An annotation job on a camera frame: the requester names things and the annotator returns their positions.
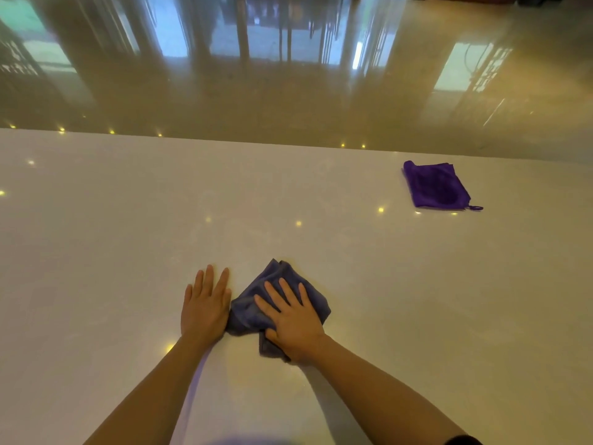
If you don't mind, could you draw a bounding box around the person's left forearm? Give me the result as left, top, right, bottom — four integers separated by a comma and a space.
82, 335, 226, 445

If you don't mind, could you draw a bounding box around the person's right forearm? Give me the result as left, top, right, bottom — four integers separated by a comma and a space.
296, 335, 469, 445

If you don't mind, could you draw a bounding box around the person's left hand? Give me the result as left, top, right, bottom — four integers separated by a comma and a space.
180, 265, 233, 342

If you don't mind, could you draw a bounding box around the purple microfibre cloth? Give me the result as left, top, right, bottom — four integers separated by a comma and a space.
402, 160, 484, 212

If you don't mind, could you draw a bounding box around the person's right hand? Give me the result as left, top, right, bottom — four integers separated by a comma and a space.
253, 278, 330, 365

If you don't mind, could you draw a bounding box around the grey-blue microfibre cloth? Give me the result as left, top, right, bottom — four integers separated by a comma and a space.
225, 259, 332, 363

